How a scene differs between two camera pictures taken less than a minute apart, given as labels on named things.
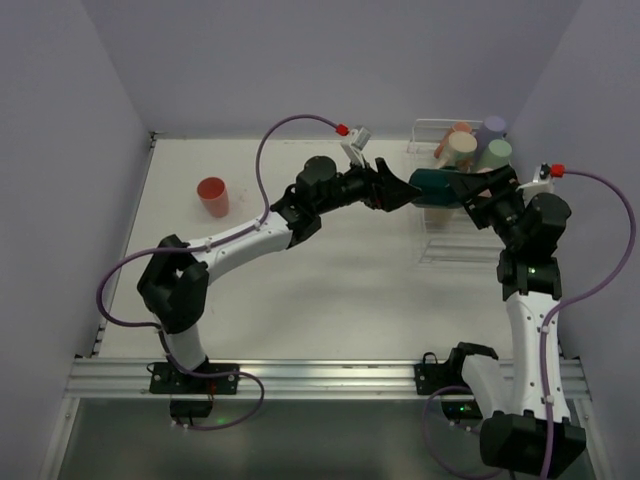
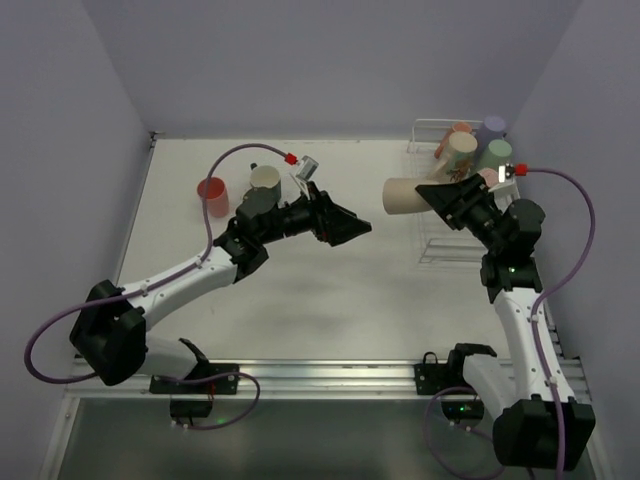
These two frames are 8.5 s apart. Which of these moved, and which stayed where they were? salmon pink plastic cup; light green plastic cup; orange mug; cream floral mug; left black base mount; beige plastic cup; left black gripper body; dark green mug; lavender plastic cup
Moved: dark green mug; left black gripper body; beige plastic cup
Stayed: salmon pink plastic cup; lavender plastic cup; orange mug; left black base mount; cream floral mug; light green plastic cup
